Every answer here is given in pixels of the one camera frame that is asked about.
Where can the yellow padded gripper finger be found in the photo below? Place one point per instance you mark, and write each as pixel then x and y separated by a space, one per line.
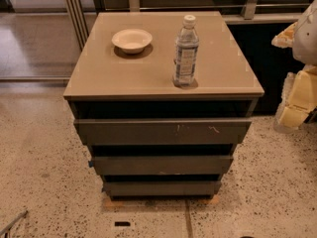
pixel 285 38
pixel 298 97

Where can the grey top drawer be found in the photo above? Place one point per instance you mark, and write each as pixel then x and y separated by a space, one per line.
pixel 200 131

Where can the grey drawer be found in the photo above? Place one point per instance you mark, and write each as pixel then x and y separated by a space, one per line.
pixel 161 188
pixel 161 165
pixel 200 131

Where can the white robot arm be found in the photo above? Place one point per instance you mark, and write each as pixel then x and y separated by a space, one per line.
pixel 304 47

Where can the grey middle drawer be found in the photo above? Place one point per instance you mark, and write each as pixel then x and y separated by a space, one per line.
pixel 161 165

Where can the grey drawer cabinet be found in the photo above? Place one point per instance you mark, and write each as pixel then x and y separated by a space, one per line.
pixel 109 84

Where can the grey bottom drawer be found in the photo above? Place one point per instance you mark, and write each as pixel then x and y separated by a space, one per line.
pixel 161 188

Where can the clear plastic water bottle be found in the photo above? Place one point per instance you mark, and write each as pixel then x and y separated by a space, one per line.
pixel 186 48

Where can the white ceramic bowl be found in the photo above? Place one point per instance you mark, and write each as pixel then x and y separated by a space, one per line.
pixel 132 41

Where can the metal rod on floor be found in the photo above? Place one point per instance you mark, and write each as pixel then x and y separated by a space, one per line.
pixel 4 233

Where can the metal railing frame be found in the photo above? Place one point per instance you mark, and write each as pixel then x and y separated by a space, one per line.
pixel 249 20

